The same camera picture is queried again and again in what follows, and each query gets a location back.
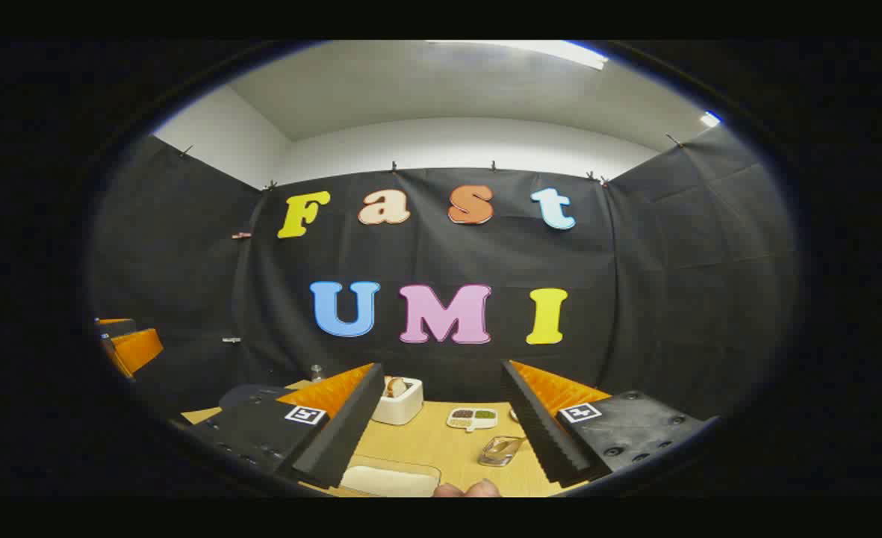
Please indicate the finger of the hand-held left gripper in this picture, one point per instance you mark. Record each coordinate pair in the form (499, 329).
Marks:
(116, 327)
(138, 351)

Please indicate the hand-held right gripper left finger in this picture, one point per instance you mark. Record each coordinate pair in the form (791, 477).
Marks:
(343, 433)

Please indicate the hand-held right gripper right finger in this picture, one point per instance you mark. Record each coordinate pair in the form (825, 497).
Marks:
(541, 437)

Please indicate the white rice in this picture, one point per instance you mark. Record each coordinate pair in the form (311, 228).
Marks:
(392, 482)

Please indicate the clear plastic tray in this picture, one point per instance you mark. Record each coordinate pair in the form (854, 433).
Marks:
(351, 478)

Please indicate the white toaster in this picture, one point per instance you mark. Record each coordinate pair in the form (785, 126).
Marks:
(399, 407)

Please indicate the small glass bottle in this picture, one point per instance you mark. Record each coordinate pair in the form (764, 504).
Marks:
(317, 372)

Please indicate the toasted bread slice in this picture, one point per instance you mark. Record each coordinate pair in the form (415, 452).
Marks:
(396, 386)

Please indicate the white divided bean dish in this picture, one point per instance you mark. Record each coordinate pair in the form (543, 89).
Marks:
(472, 417)

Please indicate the person's leg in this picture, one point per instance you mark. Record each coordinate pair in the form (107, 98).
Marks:
(470, 490)

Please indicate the black backdrop cloth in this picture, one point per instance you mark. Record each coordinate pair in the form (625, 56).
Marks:
(448, 261)

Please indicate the ceiling light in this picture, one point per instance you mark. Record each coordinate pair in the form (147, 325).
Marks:
(710, 119)

